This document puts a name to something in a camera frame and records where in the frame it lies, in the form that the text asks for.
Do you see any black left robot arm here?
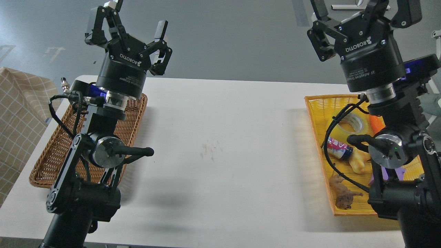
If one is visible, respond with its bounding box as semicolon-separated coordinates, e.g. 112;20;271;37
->
40;0;172;248

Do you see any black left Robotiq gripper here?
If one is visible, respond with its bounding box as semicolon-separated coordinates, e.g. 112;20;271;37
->
84;0;173;100

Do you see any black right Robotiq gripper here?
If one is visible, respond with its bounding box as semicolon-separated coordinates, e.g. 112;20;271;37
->
307;0;422;92

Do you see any white stand base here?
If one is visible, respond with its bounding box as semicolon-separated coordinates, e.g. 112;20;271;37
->
331;4;391;10

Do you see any brown toy lion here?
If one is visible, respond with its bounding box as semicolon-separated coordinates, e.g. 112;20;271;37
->
329;174;363;210

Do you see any small drink can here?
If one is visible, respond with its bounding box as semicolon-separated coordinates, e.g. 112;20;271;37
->
326;137;354;161

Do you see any yellow tape roll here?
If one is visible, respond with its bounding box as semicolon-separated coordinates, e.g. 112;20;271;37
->
330;109;369;140

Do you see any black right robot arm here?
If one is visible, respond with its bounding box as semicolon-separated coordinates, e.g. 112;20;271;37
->
307;0;441;248

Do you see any toy croissant bread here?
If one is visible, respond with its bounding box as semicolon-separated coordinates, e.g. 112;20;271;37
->
348;147;371;174

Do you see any beige checkered cloth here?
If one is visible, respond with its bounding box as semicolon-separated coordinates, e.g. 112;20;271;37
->
0;66;58;205

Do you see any purple foam block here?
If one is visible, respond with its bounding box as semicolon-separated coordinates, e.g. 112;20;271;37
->
368;167;406;187

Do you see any orange toy carrot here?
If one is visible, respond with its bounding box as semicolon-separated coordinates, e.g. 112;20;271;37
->
369;115;386;134

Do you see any yellow plastic basket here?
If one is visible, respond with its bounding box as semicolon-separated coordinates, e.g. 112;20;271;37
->
305;94;424;216

